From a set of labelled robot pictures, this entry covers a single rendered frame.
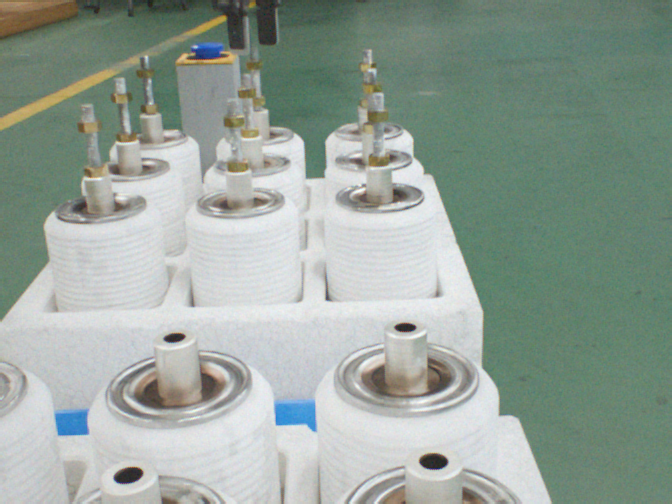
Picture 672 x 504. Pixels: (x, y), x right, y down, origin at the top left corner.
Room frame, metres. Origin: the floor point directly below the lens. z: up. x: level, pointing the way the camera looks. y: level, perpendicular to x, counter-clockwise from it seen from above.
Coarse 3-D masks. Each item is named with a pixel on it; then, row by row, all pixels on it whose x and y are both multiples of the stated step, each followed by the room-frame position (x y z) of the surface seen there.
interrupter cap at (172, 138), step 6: (138, 132) 0.99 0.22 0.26; (168, 132) 0.99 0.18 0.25; (174, 132) 0.99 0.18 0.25; (180, 132) 0.98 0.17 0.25; (138, 138) 0.97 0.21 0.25; (168, 138) 0.97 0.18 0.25; (174, 138) 0.96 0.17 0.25; (180, 138) 0.96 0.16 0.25; (186, 138) 0.95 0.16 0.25; (144, 144) 0.94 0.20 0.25; (156, 144) 0.93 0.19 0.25; (162, 144) 0.93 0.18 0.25; (168, 144) 0.93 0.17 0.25; (174, 144) 0.93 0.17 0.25; (180, 144) 0.94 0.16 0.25; (144, 150) 0.92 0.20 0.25
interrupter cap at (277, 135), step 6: (270, 126) 0.99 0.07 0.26; (270, 132) 0.97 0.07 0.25; (276, 132) 0.97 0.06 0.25; (282, 132) 0.96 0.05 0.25; (288, 132) 0.96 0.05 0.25; (228, 138) 0.94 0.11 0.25; (270, 138) 0.95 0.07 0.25; (276, 138) 0.94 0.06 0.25; (282, 138) 0.94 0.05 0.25; (288, 138) 0.94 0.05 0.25; (264, 144) 0.92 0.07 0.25; (270, 144) 0.92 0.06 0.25; (276, 144) 0.92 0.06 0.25
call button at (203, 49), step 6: (204, 42) 1.14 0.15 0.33; (210, 42) 1.14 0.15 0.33; (216, 42) 1.14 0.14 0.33; (192, 48) 1.12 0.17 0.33; (198, 48) 1.11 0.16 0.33; (204, 48) 1.11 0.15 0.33; (210, 48) 1.11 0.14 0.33; (216, 48) 1.12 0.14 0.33; (222, 48) 1.13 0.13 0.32; (198, 54) 1.12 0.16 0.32; (204, 54) 1.11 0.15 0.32; (210, 54) 1.12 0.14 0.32; (216, 54) 1.12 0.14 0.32
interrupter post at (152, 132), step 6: (144, 114) 0.96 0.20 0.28; (156, 114) 0.96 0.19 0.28; (144, 120) 0.95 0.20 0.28; (150, 120) 0.95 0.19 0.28; (156, 120) 0.95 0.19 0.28; (144, 126) 0.95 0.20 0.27; (150, 126) 0.95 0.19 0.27; (156, 126) 0.95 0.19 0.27; (144, 132) 0.95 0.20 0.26; (150, 132) 0.95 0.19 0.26; (156, 132) 0.95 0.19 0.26; (162, 132) 0.96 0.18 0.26; (144, 138) 0.95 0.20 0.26; (150, 138) 0.95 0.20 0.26; (156, 138) 0.95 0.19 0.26; (162, 138) 0.96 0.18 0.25; (150, 144) 0.95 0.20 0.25
